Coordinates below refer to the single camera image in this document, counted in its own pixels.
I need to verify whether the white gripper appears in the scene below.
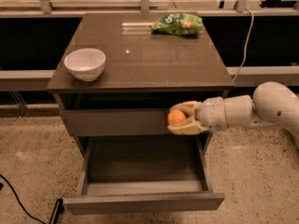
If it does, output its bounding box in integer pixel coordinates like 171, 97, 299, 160
168, 97, 228, 135

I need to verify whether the orange fruit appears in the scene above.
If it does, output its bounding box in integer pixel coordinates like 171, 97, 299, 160
167, 109, 186, 125

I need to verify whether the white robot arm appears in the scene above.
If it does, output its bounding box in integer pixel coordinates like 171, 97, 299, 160
168, 81, 299, 147

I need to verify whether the grey drawer cabinet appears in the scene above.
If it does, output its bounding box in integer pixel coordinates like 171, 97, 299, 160
47, 14, 234, 151

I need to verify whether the open grey lower drawer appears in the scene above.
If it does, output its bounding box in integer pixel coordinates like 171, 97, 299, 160
64, 134, 224, 215

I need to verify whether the grey upper drawer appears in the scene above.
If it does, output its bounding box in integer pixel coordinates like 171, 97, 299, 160
61, 109, 170, 136

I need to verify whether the green snack bag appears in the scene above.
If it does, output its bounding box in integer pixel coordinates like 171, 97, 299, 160
150, 13, 203, 35

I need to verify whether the white ceramic bowl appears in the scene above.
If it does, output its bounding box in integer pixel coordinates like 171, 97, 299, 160
64, 49, 106, 81

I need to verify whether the white cable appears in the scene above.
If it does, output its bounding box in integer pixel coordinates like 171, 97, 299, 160
232, 7, 255, 82

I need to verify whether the black floor cable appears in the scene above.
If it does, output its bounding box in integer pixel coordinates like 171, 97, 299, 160
0, 173, 48, 224

